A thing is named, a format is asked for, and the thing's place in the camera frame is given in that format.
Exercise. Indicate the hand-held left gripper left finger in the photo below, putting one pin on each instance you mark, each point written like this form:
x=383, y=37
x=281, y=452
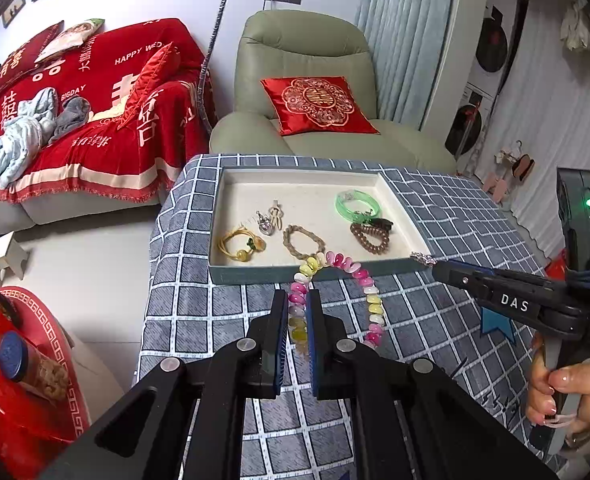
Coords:
x=281, y=345

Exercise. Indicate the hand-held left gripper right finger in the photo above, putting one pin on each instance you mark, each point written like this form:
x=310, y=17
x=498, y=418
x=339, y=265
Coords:
x=315, y=345

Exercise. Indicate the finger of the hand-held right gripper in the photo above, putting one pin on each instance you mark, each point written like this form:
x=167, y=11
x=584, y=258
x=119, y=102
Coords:
x=505, y=292

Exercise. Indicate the silver pendant with pink stone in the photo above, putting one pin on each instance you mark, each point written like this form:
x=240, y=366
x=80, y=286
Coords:
x=265, y=224

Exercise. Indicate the beige lined jewelry tray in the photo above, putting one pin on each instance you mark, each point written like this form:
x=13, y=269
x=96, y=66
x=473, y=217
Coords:
x=315, y=200

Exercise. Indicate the pink slippers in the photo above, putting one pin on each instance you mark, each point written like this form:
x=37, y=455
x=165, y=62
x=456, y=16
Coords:
x=505, y=180

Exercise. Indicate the green translucent bangle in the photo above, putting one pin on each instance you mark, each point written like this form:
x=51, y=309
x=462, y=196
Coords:
x=342, y=205

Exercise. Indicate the white washing machine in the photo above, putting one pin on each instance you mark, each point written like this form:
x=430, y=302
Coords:
x=480, y=85

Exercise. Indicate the hanging white garment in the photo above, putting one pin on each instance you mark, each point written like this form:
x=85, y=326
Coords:
x=577, y=22

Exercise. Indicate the red embroidered cushion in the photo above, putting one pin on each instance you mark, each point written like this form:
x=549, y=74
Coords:
x=320, y=105

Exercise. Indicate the grey sofa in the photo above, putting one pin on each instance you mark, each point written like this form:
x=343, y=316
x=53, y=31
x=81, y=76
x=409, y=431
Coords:
x=75, y=207

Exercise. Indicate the sofa with red cover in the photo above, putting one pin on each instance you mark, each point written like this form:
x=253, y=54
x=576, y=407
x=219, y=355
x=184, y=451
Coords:
x=110, y=160

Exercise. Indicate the jar with blue lid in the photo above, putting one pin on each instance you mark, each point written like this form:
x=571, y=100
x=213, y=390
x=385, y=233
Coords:
x=30, y=370

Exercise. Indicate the red patterned round table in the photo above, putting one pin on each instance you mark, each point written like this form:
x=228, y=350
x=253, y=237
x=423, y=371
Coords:
x=35, y=410

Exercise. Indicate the light blue curtain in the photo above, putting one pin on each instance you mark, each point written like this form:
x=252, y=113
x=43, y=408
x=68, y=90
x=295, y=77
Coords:
x=405, y=35

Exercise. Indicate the small white stool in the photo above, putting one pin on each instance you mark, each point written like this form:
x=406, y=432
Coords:
x=5, y=255

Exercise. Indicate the red fringed pillow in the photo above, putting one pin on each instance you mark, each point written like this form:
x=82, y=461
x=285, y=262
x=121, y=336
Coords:
x=152, y=80

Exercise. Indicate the pale green armchair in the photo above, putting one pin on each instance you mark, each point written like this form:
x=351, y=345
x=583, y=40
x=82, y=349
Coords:
x=300, y=50

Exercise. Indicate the grey clothing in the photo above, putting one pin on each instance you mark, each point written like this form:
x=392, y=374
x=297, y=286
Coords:
x=70, y=117

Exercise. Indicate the flexible gooseneck phone stand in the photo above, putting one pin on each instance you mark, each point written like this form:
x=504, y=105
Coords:
x=215, y=35

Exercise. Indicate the light blue clothing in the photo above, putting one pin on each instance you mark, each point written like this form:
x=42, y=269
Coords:
x=15, y=145

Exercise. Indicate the white printed pillow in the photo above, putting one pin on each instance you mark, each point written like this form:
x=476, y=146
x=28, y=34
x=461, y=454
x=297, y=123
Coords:
x=70, y=37

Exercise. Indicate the red pillow with gold print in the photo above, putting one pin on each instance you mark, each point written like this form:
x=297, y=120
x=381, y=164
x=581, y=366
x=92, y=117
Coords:
x=22, y=57

